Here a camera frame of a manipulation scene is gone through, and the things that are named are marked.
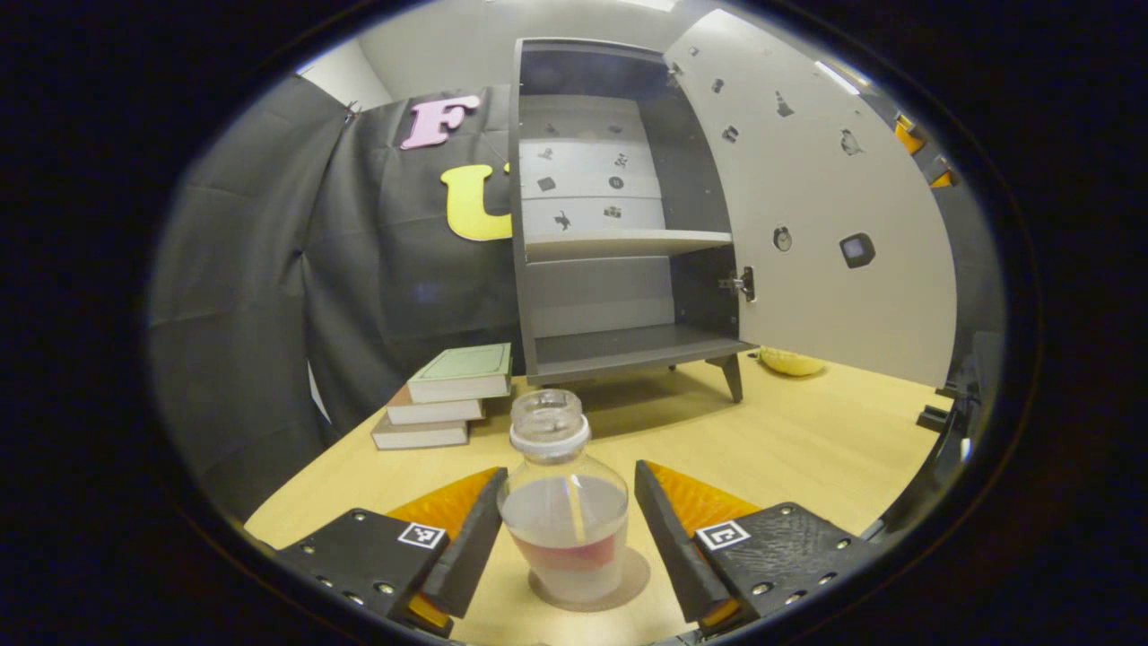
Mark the black backdrop cloth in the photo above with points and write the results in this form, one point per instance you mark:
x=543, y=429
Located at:
x=269, y=269

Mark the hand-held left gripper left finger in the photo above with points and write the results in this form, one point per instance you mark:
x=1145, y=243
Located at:
x=462, y=552

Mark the brown book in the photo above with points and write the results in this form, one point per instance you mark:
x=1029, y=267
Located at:
x=435, y=411

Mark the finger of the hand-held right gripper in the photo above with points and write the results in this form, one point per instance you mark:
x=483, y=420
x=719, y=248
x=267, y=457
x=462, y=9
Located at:
x=942, y=180
x=908, y=133

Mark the metal door hinge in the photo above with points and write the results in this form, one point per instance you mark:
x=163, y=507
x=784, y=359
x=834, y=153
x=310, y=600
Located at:
x=740, y=284
x=674, y=72

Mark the ceiling light panel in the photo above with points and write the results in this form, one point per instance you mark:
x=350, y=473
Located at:
x=839, y=78

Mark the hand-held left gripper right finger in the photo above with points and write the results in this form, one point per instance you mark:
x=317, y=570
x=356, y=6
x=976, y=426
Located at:
x=673, y=547

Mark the grey book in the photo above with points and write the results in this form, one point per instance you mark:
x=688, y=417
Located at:
x=417, y=435

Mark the clear bottle with pink label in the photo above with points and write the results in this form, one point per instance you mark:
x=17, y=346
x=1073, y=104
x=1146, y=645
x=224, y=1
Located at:
x=565, y=529

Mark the yellow plush toy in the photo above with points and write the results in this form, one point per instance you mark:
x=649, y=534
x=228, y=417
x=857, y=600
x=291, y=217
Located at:
x=791, y=363

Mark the green book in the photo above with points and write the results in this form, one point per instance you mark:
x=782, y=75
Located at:
x=462, y=368

